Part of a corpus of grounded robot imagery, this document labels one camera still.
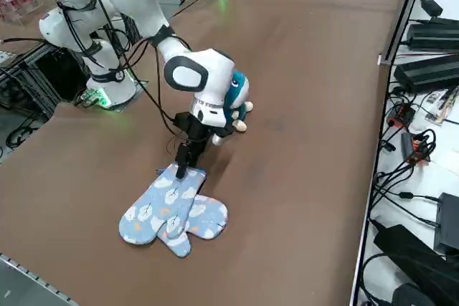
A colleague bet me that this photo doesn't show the large black power adapter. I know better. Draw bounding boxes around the large black power adapter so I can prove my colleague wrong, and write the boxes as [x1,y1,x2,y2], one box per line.
[372,224,459,306]

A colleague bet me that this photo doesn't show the aluminium camera post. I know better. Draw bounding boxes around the aluminium camera post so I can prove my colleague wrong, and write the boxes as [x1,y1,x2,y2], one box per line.
[378,0,432,67]

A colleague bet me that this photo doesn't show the blue patterned oven mitt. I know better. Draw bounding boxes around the blue patterned oven mitt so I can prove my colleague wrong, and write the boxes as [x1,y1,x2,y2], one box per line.
[119,162,208,247]
[157,193,229,259]

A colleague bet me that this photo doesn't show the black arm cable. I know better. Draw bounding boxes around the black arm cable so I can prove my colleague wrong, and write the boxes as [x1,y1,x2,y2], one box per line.
[53,0,197,144]

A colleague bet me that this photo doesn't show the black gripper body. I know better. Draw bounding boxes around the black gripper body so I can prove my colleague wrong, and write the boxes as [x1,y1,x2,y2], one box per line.
[186,114,234,156]

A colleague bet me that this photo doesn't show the power strip with red switches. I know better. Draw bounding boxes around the power strip with red switches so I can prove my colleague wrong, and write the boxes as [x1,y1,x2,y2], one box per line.
[386,102,417,128]

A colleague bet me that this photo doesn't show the black box device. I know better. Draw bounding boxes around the black box device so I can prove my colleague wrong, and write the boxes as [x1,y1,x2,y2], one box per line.
[432,192,459,254]

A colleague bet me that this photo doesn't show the small blue plush doll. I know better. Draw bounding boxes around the small blue plush doll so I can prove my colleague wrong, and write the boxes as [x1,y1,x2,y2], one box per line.
[212,70,255,146]

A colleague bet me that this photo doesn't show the dark table frame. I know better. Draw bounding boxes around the dark table frame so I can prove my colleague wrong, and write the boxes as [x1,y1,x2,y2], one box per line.
[0,39,90,123]

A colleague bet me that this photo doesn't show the small black power adapter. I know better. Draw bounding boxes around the small black power adapter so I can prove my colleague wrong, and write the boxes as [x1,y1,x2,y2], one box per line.
[419,0,445,17]

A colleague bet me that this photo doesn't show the long black power adapter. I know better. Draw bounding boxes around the long black power adapter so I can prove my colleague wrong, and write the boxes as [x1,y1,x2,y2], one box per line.
[406,17,459,52]

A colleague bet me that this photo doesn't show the ribbed power adapter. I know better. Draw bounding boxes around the ribbed power adapter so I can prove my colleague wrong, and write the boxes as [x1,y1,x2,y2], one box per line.
[393,53,459,95]

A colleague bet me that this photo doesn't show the grey metal rail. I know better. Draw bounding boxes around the grey metal rail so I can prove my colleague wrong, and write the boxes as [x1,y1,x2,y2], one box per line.
[0,252,79,306]

